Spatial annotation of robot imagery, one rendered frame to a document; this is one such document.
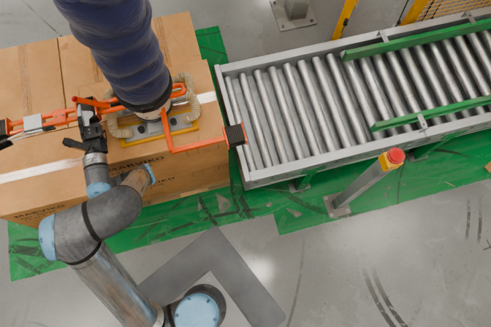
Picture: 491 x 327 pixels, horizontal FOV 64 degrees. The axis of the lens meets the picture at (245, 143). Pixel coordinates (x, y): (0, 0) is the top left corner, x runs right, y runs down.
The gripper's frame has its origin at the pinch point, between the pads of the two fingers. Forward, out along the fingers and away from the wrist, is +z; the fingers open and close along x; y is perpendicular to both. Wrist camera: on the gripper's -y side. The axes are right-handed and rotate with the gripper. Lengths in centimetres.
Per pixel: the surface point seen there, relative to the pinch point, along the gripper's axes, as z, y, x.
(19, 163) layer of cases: 8, -51, -53
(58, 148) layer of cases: 11, -30, -53
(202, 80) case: 9, 51, -13
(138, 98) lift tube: -10.5, 25.7, 19.1
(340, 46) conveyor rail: 30, 135, -48
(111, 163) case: -19.7, 4.9, -13.2
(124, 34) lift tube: -11, 31, 56
